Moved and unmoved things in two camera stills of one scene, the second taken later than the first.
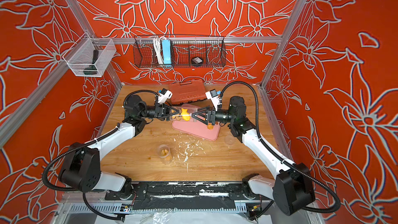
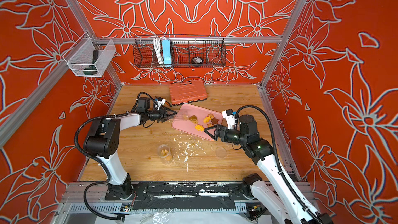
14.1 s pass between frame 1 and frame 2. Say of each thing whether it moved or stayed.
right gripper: moved
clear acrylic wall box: stayed
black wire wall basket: stayed
